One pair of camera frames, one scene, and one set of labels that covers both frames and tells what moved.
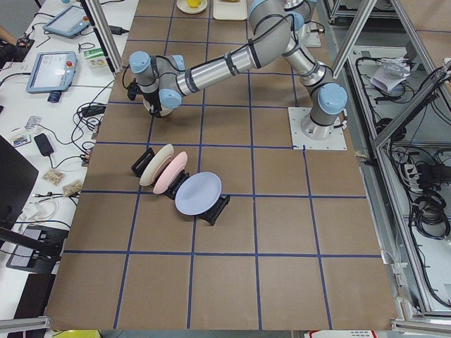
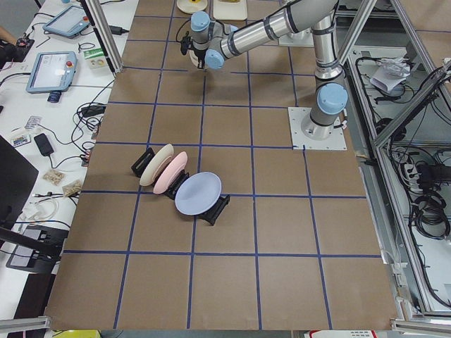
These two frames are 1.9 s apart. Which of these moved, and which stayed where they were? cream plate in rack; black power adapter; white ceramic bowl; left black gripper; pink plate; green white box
Moved: white ceramic bowl; left black gripper
Stayed: green white box; pink plate; black power adapter; cream plate in rack
